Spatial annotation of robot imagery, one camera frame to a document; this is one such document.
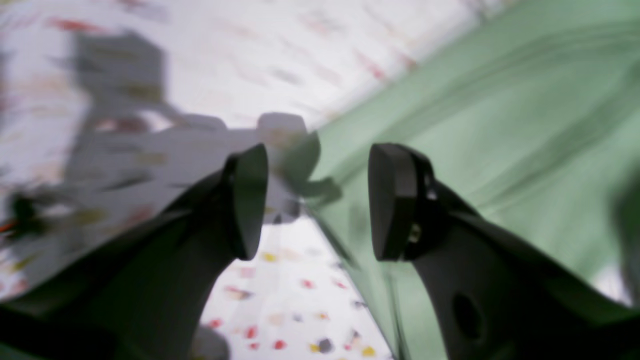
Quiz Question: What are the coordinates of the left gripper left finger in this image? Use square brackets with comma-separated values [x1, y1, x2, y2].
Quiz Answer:
[1, 144, 269, 360]

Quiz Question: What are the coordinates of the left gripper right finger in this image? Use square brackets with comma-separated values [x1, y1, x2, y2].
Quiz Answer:
[368, 143, 639, 360]

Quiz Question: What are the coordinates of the light green T-shirt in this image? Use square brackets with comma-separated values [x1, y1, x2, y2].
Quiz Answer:
[282, 0, 640, 360]

